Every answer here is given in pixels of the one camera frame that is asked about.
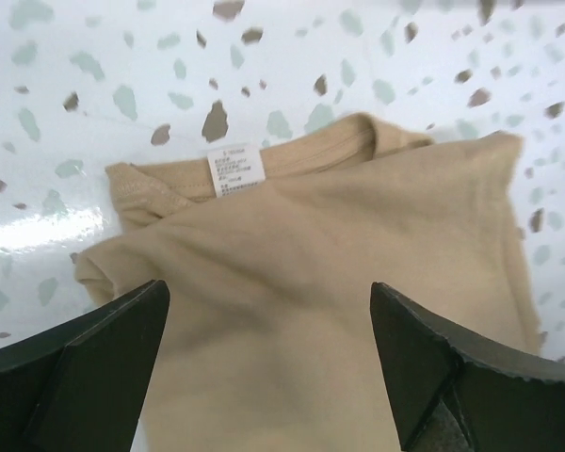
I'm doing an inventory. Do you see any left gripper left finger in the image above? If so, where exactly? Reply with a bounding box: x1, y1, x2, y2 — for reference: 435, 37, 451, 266
0, 281, 170, 452

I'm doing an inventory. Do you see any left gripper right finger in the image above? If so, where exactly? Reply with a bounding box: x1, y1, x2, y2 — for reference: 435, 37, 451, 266
370, 282, 565, 452

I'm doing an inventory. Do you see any beige t shirt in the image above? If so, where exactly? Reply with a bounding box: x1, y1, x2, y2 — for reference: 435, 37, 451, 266
75, 114, 541, 451

